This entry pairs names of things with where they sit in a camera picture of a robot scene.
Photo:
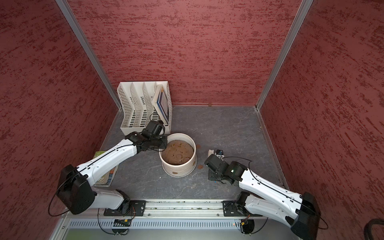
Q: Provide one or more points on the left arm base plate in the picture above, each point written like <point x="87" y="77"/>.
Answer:
<point x="135" y="207"/>

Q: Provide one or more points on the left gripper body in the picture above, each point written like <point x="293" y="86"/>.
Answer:
<point x="159" y="142"/>

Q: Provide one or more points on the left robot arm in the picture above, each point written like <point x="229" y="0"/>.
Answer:
<point x="76" y="188"/>

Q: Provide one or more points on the aluminium corner post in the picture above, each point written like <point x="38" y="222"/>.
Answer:
<point x="80" y="35"/>
<point x="289" y="40"/>

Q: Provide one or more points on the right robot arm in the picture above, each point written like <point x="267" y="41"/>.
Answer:
<point x="300" y="212"/>

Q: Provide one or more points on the white blue scrub brush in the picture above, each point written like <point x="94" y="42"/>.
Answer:
<point x="210" y="152"/>

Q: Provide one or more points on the book in organizer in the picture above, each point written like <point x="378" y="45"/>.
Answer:
<point x="161" y="104"/>

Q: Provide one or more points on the white file organizer rack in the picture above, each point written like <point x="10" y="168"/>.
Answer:
<point x="136" y="100"/>

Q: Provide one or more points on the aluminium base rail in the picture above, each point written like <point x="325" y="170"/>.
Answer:
<point x="214" y="209"/>

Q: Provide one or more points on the green book on table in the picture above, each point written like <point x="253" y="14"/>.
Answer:
<point x="106" y="179"/>

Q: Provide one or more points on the left aluminium corner post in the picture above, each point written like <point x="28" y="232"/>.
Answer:
<point x="80" y="35"/>

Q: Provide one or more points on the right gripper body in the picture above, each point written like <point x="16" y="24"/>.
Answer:
<point x="216" y="176"/>

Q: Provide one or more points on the white ceramic pot with mud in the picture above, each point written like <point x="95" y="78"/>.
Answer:
<point x="179" y="159"/>

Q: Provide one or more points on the right aluminium corner post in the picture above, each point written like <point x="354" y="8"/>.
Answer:
<point x="289" y="40"/>

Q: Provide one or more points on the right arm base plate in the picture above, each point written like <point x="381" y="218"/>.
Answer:
<point x="234" y="209"/>

